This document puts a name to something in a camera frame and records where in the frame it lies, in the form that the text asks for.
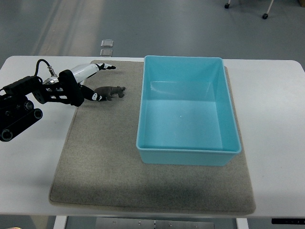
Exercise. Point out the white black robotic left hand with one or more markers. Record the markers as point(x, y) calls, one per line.
point(84, 71)

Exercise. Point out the brown toy hippo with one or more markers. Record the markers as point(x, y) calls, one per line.
point(107, 91)

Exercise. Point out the blue plastic box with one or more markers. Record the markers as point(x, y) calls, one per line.
point(186, 113)

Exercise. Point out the lower floor socket cover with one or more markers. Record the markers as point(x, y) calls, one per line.
point(106, 52)

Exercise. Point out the floor socket cover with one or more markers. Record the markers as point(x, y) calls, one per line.
point(106, 52)
point(107, 43)

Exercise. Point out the upper floor socket cover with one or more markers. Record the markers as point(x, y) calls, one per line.
point(107, 43)

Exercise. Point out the grey felt mat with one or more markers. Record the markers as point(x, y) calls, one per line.
point(100, 166)

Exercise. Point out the right black caster wheel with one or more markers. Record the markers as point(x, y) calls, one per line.
point(265, 16)

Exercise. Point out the black table control panel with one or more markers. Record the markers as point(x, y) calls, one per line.
point(288, 221)

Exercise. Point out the metal table base plate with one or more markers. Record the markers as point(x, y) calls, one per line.
point(120, 223)

